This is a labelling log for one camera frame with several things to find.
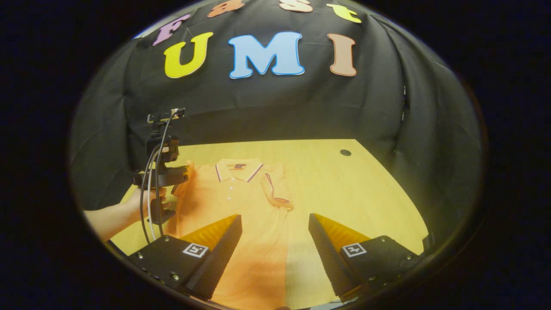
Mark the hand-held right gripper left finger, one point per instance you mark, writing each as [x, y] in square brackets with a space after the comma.
[219, 258]

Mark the black backdrop cloth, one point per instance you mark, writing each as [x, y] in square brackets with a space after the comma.
[301, 107]

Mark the orange T-shirt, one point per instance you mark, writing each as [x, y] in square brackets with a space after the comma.
[249, 224]

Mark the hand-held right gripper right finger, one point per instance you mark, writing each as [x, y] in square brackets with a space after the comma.
[329, 262]

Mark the black table clamp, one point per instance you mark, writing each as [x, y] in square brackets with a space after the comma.
[427, 243]

